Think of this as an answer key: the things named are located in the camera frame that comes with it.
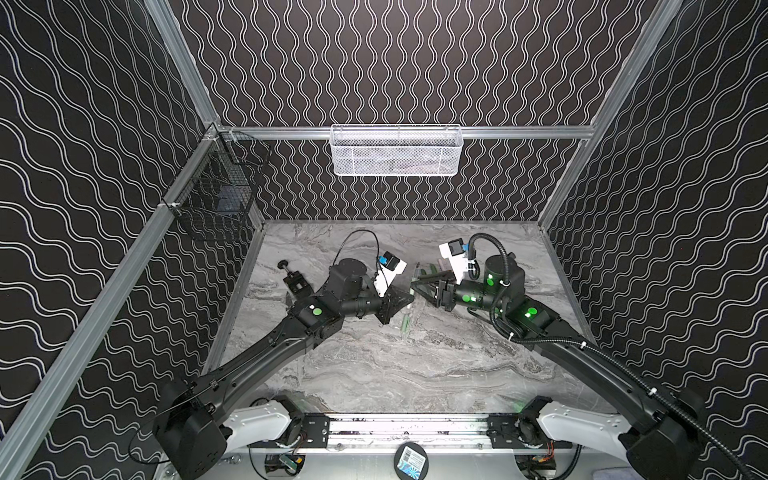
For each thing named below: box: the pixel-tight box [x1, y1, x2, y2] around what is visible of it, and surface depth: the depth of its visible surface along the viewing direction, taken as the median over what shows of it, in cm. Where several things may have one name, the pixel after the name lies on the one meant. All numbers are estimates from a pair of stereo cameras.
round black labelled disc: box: [394, 442, 429, 480], surface depth 70 cm
